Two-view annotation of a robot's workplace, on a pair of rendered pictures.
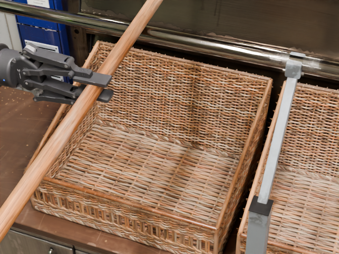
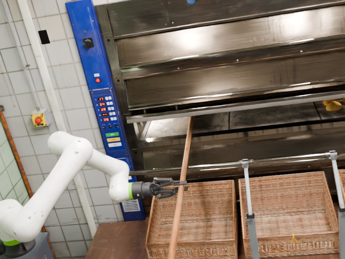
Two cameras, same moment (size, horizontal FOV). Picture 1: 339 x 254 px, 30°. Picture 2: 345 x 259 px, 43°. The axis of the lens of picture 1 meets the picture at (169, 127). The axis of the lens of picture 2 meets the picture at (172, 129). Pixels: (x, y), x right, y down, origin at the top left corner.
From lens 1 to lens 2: 1.25 m
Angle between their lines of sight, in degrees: 20
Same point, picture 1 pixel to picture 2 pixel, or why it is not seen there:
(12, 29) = not seen: hidden behind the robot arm
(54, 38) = not seen: hidden behind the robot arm
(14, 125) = (123, 236)
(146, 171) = (192, 235)
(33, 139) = (135, 238)
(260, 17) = (222, 156)
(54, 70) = (166, 184)
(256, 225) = (251, 224)
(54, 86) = (166, 190)
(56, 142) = (179, 203)
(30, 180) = (178, 214)
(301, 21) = (238, 153)
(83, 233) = not seen: outside the picture
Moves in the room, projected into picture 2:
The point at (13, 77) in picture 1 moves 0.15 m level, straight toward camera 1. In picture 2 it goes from (150, 191) to (165, 203)
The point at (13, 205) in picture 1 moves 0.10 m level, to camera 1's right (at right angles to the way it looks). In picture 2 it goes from (177, 221) to (197, 215)
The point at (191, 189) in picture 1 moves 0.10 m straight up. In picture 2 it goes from (214, 236) to (212, 223)
